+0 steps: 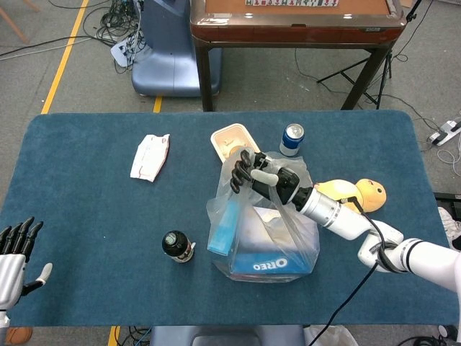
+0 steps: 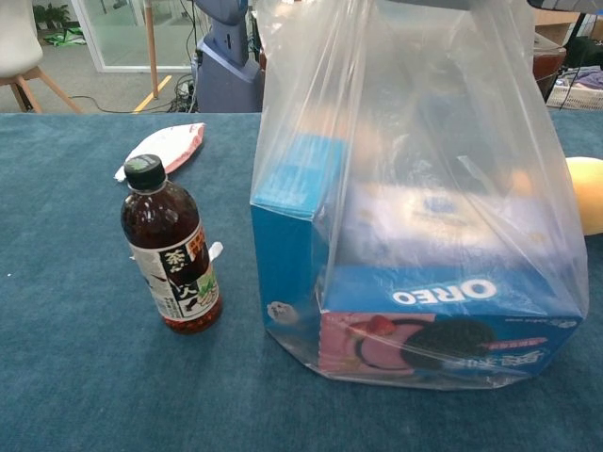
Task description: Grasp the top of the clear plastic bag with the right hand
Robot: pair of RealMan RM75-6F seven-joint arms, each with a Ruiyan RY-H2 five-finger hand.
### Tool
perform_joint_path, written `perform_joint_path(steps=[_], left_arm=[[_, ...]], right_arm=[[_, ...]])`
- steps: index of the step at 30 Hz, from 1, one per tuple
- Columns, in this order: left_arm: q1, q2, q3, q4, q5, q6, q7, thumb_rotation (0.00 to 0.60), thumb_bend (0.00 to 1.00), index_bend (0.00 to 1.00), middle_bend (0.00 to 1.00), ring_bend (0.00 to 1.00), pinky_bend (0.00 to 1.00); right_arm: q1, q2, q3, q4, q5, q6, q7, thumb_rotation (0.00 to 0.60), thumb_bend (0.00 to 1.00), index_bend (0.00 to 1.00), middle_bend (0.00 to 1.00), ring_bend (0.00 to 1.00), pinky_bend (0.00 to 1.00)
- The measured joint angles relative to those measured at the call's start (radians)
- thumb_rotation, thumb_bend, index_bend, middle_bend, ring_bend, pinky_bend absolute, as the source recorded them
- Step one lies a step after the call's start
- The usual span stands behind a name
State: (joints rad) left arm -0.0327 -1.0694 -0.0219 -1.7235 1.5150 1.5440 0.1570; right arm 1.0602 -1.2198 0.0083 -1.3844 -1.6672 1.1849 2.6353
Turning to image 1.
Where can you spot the white power strip with plugs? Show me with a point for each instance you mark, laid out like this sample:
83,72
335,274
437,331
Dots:
119,52

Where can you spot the transparent plastic bag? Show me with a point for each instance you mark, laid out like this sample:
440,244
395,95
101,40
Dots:
252,248

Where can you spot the blue Oreo box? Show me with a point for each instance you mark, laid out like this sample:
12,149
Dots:
270,266

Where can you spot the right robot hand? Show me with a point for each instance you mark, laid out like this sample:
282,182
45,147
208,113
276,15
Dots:
284,182

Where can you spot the row of mahjong tiles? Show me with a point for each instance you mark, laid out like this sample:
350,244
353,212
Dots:
291,2

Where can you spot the yellow plush doll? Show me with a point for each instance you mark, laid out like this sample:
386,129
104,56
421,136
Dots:
372,192

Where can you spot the black floor frame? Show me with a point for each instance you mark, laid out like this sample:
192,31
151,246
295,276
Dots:
446,198

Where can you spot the orange basketball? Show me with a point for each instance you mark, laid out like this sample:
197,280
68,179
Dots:
19,335

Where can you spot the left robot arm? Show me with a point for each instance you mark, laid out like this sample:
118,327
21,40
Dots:
3,319

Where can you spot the orange round fruit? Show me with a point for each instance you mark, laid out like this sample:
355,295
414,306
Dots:
235,150

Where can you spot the white takeaway tray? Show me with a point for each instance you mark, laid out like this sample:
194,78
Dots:
225,135

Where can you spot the black tripod stand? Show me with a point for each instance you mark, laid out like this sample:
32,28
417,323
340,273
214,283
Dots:
381,90

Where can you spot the white black power strip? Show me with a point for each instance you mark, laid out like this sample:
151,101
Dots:
444,131

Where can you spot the blue white drink can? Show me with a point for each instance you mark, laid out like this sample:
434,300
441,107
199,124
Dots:
291,142

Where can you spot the wooden chair leg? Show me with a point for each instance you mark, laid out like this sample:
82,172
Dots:
16,25

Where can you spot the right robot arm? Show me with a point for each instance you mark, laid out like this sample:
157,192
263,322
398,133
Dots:
345,221

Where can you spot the brown mahjong table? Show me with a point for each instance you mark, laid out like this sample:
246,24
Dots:
299,34

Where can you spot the crumpled white paper wrapper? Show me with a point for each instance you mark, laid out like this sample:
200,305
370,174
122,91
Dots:
149,158

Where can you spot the grey blue robot torso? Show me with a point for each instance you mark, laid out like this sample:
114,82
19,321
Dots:
173,337

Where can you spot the light blue packet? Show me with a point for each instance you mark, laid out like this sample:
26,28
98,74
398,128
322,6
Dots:
223,230

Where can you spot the dark glass bottle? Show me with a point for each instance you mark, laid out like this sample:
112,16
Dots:
177,247

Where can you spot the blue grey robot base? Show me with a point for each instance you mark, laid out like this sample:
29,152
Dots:
164,61

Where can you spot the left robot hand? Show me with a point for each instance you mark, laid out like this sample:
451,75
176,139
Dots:
12,268

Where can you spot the white shoe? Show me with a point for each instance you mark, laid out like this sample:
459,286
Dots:
448,223

